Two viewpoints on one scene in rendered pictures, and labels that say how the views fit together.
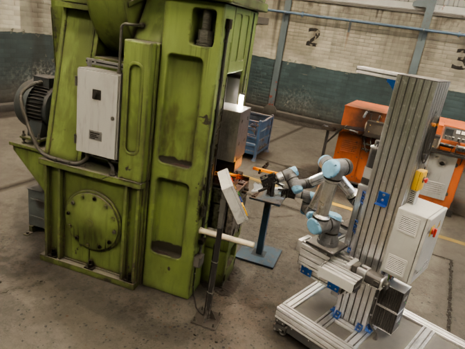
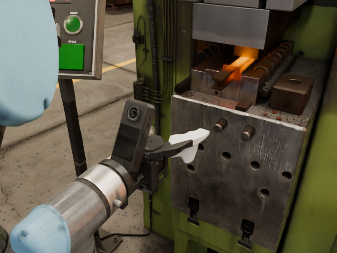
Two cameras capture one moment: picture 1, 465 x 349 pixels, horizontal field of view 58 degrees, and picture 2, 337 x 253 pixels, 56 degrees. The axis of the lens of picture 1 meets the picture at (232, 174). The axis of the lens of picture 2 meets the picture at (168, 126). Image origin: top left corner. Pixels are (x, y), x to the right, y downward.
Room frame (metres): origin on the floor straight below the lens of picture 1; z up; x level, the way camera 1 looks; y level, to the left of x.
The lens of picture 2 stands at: (3.36, -0.87, 1.30)
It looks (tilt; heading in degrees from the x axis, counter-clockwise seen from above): 31 degrees down; 106
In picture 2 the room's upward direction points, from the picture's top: straight up
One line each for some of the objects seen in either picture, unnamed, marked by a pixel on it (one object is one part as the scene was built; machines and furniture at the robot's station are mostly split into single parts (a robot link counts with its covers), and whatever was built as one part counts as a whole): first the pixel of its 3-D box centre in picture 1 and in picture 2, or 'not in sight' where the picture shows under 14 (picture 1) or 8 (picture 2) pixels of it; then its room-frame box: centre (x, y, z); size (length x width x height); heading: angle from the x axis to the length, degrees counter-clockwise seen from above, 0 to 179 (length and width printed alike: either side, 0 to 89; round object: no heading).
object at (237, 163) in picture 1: (214, 158); (254, 11); (3.33, 0.17, 1.12); 0.42 x 0.20 x 0.10; 75
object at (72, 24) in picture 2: not in sight; (72, 24); (2.82, -0.03, 1.09); 0.05 x 0.03 x 0.04; 165
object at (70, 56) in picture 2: not in sight; (71, 56); (2.83, -0.08, 1.01); 0.07 x 0.05 x 0.07; 10
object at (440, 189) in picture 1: (391, 150); not in sight; (6.51, -2.44, 0.65); 2.10 x 1.12 x 1.30; 65
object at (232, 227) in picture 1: (209, 201); (253, 133); (3.38, 0.16, 0.69); 0.56 x 0.38 x 0.45; 75
